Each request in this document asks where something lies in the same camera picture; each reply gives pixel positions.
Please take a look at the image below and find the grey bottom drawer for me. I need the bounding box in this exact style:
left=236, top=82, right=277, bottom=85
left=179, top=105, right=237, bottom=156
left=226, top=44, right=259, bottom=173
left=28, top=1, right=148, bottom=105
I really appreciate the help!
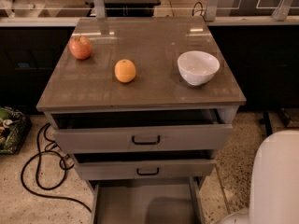
left=91, top=177, right=205, bottom=224

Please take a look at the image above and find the grey drawer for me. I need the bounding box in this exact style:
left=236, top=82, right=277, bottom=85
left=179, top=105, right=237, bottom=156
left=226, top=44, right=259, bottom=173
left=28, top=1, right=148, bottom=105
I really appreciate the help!
left=74, top=150, right=216, bottom=180
left=91, top=177, right=205, bottom=224
left=53, top=121, right=233, bottom=154

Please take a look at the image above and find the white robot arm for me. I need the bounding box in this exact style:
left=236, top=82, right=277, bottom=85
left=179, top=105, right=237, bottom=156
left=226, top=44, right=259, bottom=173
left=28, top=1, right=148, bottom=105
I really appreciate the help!
left=215, top=130, right=299, bottom=224

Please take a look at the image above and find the grey drawer cabinet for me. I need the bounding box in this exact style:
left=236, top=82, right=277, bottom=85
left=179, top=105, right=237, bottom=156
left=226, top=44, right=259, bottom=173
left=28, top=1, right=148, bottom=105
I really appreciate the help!
left=36, top=16, right=247, bottom=191

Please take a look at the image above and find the grey top drawer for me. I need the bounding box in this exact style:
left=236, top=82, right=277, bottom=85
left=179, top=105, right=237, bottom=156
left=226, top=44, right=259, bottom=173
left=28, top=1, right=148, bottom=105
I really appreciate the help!
left=53, top=121, right=233, bottom=154

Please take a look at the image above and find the grey middle drawer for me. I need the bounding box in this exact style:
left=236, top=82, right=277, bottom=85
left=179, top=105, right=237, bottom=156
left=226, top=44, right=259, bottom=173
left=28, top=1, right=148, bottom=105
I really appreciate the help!
left=74, top=150, right=216, bottom=180

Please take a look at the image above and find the orange fruit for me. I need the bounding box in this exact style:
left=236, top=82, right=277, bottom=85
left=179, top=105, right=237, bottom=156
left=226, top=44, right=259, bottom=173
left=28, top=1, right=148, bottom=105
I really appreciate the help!
left=114, top=59, right=136, bottom=83

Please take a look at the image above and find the white ceramic bowl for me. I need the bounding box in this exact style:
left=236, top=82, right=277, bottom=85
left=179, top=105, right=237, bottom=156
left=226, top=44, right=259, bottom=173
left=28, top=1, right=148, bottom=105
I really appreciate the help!
left=178, top=50, right=220, bottom=86

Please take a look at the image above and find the red apple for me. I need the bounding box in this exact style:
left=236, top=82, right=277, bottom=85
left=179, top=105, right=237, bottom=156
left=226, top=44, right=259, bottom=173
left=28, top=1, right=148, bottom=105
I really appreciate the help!
left=68, top=35, right=93, bottom=60

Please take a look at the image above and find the black rolling stand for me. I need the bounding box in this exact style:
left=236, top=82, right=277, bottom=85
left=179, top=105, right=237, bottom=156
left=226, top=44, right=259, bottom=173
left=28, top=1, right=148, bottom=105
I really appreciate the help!
left=260, top=108, right=299, bottom=136

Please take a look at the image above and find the basket of colourful items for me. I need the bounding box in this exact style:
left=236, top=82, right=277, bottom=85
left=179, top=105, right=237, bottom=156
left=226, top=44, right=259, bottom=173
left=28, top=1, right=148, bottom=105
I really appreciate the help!
left=0, top=106, right=32, bottom=155

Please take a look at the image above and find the black floor cable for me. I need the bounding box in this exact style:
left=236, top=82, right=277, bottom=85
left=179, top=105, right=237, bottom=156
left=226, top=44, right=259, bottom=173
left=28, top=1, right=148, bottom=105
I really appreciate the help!
left=20, top=122, right=93, bottom=214

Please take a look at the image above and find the black cable behind cabinet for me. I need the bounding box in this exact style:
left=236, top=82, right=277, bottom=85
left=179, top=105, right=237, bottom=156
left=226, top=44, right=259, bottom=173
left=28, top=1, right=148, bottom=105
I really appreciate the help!
left=192, top=1, right=206, bottom=18

